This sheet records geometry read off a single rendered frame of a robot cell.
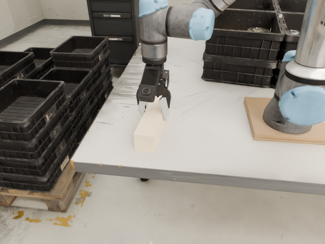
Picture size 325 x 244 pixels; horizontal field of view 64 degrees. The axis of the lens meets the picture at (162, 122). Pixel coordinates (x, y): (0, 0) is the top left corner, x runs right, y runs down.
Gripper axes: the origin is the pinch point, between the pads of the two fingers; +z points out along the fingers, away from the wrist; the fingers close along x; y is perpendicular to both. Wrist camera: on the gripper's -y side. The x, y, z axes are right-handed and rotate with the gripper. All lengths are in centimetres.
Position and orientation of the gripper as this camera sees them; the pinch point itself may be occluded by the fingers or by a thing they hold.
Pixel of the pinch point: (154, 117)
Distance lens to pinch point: 83.9
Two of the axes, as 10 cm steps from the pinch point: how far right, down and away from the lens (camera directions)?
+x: -9.8, -1.2, 1.8
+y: 2.1, -5.6, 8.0
